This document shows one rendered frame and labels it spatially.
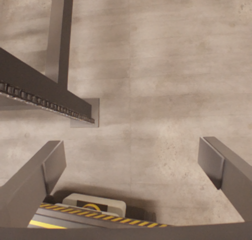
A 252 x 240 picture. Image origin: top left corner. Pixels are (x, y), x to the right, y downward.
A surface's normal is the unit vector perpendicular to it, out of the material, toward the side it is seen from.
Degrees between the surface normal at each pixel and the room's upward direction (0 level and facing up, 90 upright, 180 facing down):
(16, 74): 90
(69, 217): 0
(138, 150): 0
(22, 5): 0
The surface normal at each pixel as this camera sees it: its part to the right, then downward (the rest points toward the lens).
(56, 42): -0.14, -0.15
